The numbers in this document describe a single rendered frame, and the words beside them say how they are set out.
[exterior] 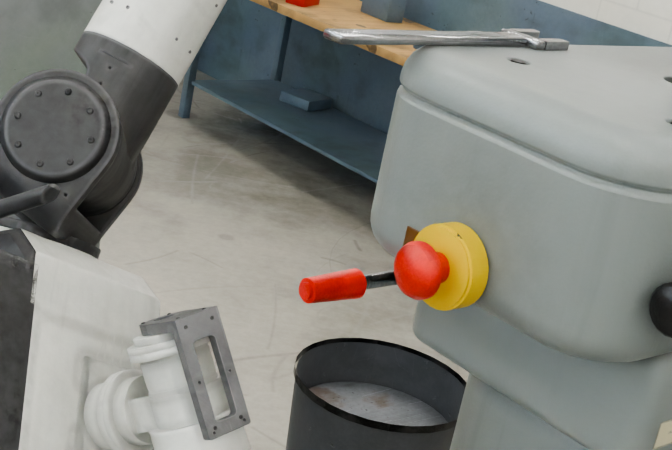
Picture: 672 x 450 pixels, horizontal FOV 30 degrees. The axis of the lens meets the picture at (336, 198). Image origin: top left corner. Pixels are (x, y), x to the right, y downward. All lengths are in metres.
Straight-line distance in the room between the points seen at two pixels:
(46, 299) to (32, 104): 0.15
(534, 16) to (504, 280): 5.72
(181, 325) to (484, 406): 0.31
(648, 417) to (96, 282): 0.42
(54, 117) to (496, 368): 0.39
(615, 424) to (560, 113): 0.24
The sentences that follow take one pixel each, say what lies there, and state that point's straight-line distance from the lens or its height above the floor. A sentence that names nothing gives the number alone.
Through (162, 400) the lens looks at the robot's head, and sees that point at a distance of 0.90.
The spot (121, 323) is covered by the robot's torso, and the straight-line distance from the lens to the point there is 1.00.
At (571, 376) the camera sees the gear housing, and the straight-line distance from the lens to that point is 0.95.
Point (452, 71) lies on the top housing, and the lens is 0.89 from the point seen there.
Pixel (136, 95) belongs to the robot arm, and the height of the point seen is 1.79.
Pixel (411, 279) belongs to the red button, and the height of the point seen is 1.76.
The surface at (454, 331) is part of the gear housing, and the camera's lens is 1.02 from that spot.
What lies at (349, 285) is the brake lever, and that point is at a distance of 0.95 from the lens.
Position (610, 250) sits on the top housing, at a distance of 0.81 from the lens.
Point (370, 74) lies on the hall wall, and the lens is 7.39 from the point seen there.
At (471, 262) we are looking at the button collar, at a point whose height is 1.77.
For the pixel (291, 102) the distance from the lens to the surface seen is 7.32.
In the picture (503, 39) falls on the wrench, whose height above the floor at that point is 1.90.
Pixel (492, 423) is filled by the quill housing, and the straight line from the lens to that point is 1.06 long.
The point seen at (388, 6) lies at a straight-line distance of 6.82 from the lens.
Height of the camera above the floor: 2.06
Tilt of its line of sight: 18 degrees down
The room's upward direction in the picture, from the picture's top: 12 degrees clockwise
